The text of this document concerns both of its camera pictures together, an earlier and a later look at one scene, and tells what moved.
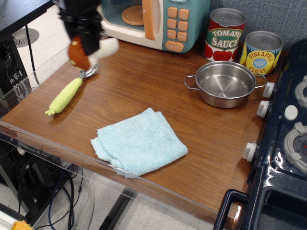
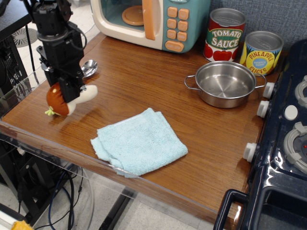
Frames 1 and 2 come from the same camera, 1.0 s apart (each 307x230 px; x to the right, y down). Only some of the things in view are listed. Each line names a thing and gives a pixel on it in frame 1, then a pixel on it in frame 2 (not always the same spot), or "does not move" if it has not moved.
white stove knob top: (268, 89) does not move
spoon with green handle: (69, 91) -> (88, 67)
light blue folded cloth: (135, 145) does not move
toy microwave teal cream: (179, 26) does not move
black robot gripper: (83, 18) -> (61, 54)
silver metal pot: (225, 85) does not move
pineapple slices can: (261, 51) does not move
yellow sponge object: (21, 225) does not move
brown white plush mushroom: (78, 58) -> (57, 103)
